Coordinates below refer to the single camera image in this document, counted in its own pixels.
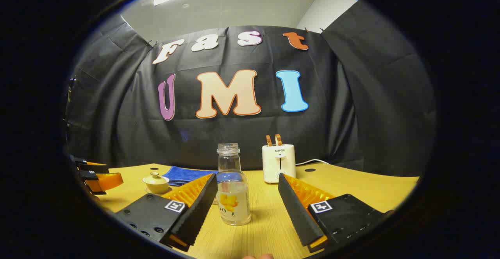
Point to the folded blue towel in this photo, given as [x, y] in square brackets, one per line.
[179, 175]

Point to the black backdrop cloth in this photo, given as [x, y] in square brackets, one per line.
[332, 126]

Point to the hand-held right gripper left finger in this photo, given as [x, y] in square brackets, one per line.
[199, 212]

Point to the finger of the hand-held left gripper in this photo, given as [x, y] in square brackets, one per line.
[93, 168]
[107, 181]

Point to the clear glass water bottle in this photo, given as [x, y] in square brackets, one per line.
[233, 208]

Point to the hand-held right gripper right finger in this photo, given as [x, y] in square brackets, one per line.
[297, 212]

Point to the toast bread slice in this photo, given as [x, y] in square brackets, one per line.
[278, 139]
[269, 140]

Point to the cream porcelain teacup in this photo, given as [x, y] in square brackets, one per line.
[156, 188]

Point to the white toaster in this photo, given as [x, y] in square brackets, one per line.
[279, 165]

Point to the cream porcelain saucer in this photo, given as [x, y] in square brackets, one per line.
[149, 191]

